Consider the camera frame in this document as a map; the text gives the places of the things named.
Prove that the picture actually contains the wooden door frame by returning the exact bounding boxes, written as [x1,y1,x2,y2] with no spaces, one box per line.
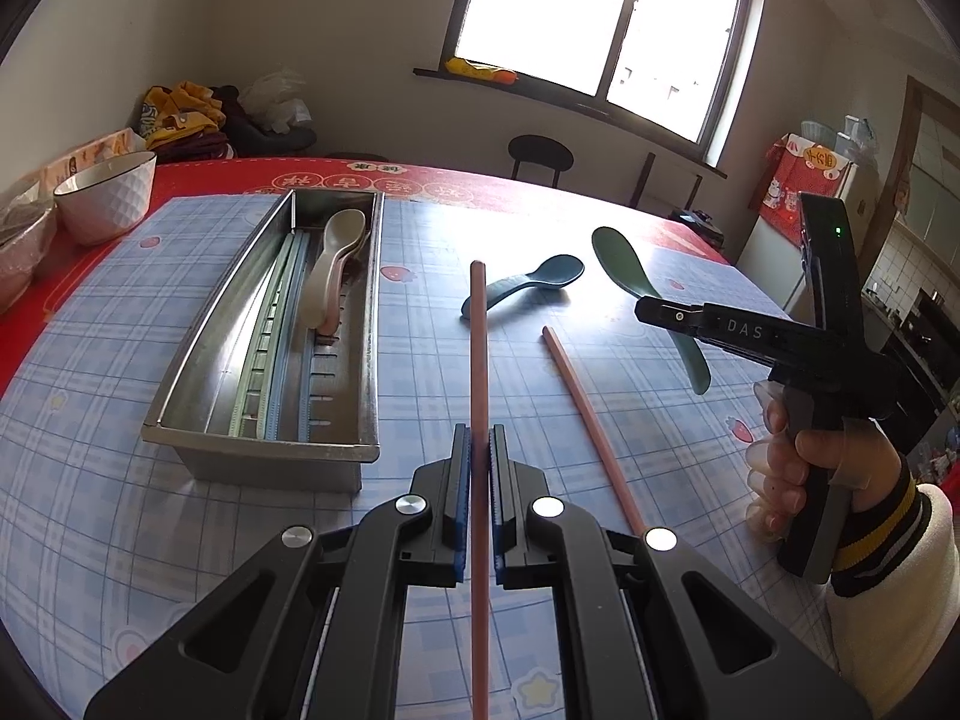
[855,75,960,271]

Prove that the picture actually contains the metal utensil tray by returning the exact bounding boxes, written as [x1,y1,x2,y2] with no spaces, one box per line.
[141,189,386,494]

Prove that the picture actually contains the red tablecloth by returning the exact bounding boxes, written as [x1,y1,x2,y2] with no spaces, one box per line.
[0,156,740,398]

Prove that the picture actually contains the window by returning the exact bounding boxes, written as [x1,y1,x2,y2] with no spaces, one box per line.
[414,0,758,177]

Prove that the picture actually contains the yellow and maroon clothes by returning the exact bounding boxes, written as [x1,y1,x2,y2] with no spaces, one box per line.
[141,81,230,160]

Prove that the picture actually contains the person's right hand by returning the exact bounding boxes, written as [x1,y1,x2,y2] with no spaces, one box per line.
[745,382,905,541]

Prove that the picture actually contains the beige spoon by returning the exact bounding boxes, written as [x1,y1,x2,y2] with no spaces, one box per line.
[304,208,368,331]

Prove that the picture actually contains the kitchen counter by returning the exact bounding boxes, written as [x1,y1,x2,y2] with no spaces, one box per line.
[862,281,960,458]

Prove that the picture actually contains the small black device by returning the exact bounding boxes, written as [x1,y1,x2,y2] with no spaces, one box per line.
[667,208,725,248]

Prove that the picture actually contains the clear plastic bag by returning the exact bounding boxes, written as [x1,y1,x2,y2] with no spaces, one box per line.
[238,71,312,137]

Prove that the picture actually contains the dark bag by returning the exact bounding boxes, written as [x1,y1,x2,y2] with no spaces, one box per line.
[225,120,317,158]

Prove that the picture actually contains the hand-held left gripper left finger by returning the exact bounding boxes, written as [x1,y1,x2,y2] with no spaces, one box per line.
[84,424,472,720]

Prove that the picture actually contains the blue chopstick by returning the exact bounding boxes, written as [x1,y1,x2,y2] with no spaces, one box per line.
[271,232,311,442]
[259,232,307,442]

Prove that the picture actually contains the dark blue spoon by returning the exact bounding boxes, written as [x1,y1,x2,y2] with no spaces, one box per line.
[460,253,586,320]

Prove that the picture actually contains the clear plastic containers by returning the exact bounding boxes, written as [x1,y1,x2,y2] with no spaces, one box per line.
[799,116,878,166]

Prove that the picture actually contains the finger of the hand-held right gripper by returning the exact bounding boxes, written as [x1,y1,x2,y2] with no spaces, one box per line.
[635,296,788,359]

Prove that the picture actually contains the yellow toy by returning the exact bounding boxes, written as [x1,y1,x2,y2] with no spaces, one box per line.
[446,58,518,85]

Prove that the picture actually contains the dark wooden chair back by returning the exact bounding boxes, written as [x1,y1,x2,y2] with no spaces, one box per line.
[628,152,704,211]

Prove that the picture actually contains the orange snack packet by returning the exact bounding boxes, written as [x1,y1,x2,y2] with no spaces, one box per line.
[37,127,147,192]

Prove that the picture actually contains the person's right forearm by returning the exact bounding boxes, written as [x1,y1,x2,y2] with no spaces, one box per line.
[825,457,960,706]

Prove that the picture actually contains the blue plaid table mat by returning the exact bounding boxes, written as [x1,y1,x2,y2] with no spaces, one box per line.
[0,191,833,720]

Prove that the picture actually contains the pinkish plastic bag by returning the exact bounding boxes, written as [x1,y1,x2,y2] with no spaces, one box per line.
[0,202,57,316]

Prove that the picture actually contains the white textured bowl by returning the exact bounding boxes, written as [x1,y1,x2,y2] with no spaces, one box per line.
[54,150,158,247]

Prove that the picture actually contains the red printed cloth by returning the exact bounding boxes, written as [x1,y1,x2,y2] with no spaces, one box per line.
[761,133,852,245]

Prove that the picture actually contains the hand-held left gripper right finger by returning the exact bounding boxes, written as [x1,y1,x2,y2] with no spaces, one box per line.
[489,424,875,720]

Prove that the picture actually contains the pink chopstick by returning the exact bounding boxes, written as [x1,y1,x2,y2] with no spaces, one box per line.
[541,325,650,537]
[469,260,492,720]

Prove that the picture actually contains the pink spoon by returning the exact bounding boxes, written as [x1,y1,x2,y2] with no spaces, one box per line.
[319,240,368,336]

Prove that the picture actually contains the black round chair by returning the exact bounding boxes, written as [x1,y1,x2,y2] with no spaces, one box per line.
[508,135,575,190]

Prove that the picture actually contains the green spoon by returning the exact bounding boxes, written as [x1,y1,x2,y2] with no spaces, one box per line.
[591,226,712,396]

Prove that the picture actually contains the white fridge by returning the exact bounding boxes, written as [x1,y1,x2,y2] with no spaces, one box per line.
[739,157,882,312]

